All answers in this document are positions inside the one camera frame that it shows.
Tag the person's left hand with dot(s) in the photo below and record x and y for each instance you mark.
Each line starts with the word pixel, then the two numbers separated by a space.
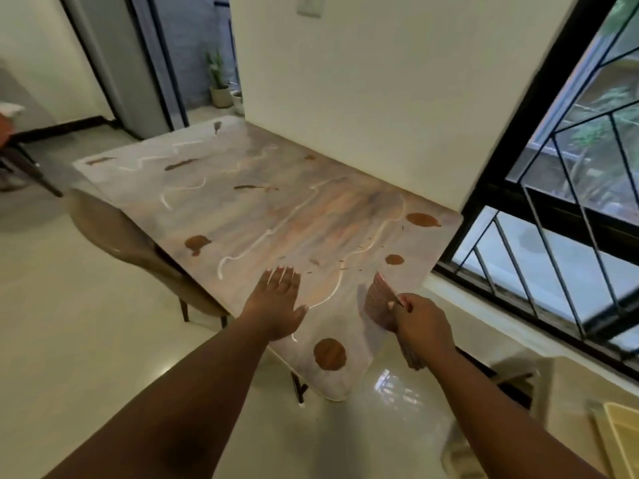
pixel 274 306

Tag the black window grille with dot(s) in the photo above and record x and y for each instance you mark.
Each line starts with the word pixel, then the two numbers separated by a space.
pixel 549 204

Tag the person's left forearm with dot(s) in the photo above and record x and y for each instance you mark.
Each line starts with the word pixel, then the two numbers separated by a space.
pixel 174 409

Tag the red checked cleaning cloth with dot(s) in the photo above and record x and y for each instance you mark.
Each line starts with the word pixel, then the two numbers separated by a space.
pixel 378 301

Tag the white wall switch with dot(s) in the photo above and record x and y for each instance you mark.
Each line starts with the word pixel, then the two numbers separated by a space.
pixel 309 5

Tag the beige upholstered chair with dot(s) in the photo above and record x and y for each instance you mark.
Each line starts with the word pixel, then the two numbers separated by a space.
pixel 125 234

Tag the plant in beige pot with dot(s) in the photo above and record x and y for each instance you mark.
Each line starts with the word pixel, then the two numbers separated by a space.
pixel 219 94

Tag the dark wooden chair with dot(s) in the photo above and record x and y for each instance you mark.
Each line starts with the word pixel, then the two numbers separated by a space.
pixel 20 159

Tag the cream plastic tray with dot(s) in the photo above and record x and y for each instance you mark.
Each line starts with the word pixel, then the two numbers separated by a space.
pixel 621 434

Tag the beige plastic stool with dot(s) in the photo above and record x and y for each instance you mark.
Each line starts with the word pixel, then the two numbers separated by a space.
pixel 541 389

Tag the person's right hand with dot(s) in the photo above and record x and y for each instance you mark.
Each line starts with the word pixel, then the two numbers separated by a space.
pixel 424 329

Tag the plant in white pot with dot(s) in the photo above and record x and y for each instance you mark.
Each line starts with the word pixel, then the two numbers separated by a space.
pixel 238 102

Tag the wooden table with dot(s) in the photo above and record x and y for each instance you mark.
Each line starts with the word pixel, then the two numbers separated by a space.
pixel 274 204

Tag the person's right forearm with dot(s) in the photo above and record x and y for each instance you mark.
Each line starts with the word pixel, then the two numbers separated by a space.
pixel 499 424

